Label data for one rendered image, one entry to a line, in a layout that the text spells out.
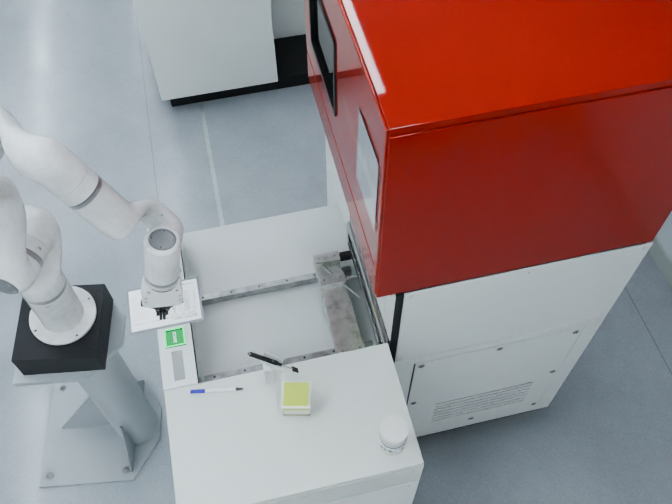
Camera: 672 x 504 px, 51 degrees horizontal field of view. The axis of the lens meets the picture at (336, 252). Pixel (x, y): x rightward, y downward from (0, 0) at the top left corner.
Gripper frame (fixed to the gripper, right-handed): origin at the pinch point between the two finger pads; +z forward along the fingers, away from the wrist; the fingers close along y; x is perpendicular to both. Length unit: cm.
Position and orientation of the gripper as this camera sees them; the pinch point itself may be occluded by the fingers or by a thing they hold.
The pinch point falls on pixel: (162, 311)
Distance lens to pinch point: 191.5
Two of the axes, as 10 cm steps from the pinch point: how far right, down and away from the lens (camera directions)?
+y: -9.5, 0.7, -2.9
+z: -1.9, 5.8, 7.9
